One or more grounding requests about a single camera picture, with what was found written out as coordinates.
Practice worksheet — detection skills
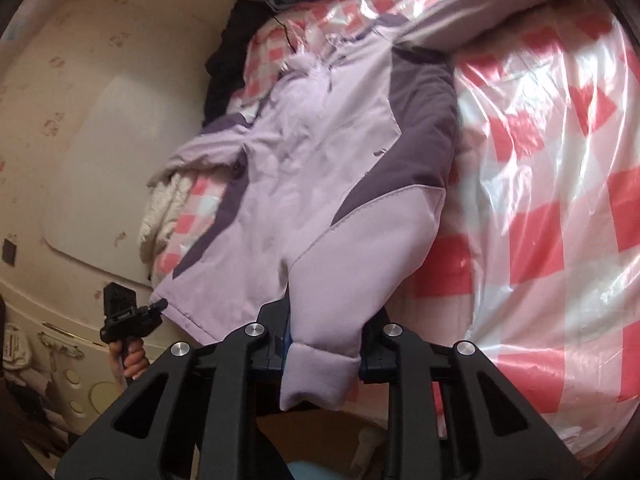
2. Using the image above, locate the lilac and purple jacket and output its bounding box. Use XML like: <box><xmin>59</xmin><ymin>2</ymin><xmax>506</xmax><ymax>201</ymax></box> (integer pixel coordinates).
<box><xmin>154</xmin><ymin>16</ymin><xmax>458</xmax><ymax>409</ymax></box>

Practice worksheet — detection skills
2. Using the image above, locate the black clothing pile at headboard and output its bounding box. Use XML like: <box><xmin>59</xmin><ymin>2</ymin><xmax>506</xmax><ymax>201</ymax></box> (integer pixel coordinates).
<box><xmin>202</xmin><ymin>0</ymin><xmax>274</xmax><ymax>127</ymax></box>

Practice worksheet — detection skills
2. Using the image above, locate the person's left hand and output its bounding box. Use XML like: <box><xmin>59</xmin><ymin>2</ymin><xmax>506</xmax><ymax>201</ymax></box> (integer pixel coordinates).
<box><xmin>108</xmin><ymin>338</ymin><xmax>150</xmax><ymax>387</ymax></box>

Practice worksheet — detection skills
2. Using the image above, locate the cream quilted blanket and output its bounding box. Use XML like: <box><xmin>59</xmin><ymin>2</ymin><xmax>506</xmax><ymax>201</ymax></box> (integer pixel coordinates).
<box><xmin>138</xmin><ymin>170</ymin><xmax>198</xmax><ymax>281</ymax></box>

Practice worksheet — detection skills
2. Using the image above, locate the red checked plastic-covered bedspread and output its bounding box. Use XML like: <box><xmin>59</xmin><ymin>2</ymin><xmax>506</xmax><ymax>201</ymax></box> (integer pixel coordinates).
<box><xmin>150</xmin><ymin>0</ymin><xmax>640</xmax><ymax>461</ymax></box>

